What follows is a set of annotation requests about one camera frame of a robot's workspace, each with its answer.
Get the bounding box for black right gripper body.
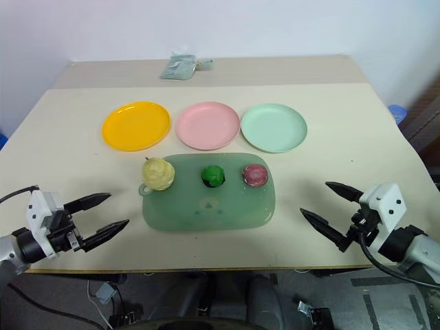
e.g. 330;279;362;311
346;201;380;248

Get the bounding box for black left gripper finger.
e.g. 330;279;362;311
82;219;131;254
63;192;112;217

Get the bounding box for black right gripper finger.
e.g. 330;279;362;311
299;207;352;254
324;181;365;204

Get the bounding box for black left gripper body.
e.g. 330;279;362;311
45;208;86;254

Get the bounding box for red round fruit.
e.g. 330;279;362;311
242;163;270;188

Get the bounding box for yellow plate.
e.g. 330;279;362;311
101;100;172;153

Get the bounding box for light green plate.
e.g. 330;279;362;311
240;103;309;154

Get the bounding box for green round fruit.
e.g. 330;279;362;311
200;164;226;189

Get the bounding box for pink plate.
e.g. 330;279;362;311
175;100;241;151

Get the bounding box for grey power adapter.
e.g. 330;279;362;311
95;283;117;306

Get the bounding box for yellow pear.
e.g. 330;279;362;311
142;156;176;192

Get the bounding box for grey green floor mat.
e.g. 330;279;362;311
349;273;440;330

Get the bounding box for blue bottle cap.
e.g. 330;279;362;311
388;103;408;125

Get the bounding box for brown wooden furniture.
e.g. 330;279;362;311
401;72;440;190

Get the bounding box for translucent green cutting board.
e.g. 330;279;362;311
137;152;278;234

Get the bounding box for large greenish plastic packet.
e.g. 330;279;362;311
159;52;197;81

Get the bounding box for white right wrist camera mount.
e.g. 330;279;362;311
357;182;408;252

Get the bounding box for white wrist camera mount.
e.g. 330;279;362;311
27;189;65;259
357;182;408;252

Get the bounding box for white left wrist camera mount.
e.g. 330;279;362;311
27;189;65;259

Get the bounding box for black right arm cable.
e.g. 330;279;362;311
359;236;440;287

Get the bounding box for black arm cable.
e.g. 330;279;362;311
0;185;39;204
359;236;440;287

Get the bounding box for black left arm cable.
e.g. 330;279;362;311
0;185;39;204

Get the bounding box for white floor cable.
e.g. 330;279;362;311
87;278;113;321

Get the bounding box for black floor cable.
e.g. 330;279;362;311
5;280;106;330

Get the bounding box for metal caster bracket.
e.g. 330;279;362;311
296;300;333;326
108;302;144;329

